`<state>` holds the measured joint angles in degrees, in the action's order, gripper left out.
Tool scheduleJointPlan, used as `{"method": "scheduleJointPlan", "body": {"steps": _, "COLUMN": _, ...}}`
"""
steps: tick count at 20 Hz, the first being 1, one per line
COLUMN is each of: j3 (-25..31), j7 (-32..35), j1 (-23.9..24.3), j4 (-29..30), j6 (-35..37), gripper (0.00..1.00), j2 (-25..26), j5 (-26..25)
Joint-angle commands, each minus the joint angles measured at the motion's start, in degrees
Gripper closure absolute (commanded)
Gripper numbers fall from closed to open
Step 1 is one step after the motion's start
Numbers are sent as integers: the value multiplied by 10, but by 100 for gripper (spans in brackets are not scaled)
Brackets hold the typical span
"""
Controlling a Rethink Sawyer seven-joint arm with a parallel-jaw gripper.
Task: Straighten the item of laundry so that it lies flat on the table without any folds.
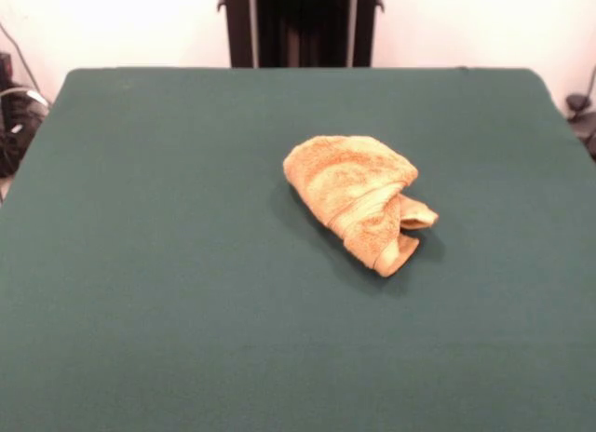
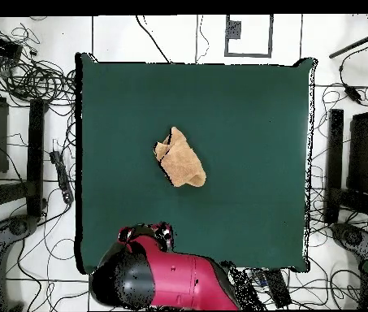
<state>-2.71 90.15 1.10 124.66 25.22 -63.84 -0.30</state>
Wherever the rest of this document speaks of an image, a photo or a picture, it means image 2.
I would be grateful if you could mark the black electronics box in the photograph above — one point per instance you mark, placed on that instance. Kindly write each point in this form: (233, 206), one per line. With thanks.
(0, 47)

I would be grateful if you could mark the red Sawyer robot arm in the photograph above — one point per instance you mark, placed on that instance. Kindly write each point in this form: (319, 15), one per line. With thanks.
(177, 276)

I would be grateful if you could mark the grey square floor frame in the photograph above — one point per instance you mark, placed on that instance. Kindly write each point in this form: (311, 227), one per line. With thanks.
(226, 48)

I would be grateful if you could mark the black metal frame stand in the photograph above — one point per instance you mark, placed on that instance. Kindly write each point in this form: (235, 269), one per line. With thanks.
(334, 162)
(35, 156)

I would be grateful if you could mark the black tripod pole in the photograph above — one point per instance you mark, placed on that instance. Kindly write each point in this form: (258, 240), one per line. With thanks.
(352, 47)

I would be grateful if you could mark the black power strip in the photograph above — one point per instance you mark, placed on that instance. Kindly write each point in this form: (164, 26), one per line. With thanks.
(277, 287)
(62, 175)

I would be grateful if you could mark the black power adapter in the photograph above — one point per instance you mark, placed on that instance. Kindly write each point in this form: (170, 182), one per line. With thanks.
(352, 93)

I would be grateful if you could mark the tan terry towel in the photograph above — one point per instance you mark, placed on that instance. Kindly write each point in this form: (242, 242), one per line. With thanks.
(180, 162)

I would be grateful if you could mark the dark green table cloth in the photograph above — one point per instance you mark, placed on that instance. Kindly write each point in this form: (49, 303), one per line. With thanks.
(235, 130)

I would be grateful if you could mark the dark grey square plate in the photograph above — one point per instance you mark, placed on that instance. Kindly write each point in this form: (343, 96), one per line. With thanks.
(234, 30)

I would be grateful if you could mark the grey pedestal leg with caster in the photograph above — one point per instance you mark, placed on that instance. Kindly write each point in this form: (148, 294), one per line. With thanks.
(18, 227)
(354, 237)

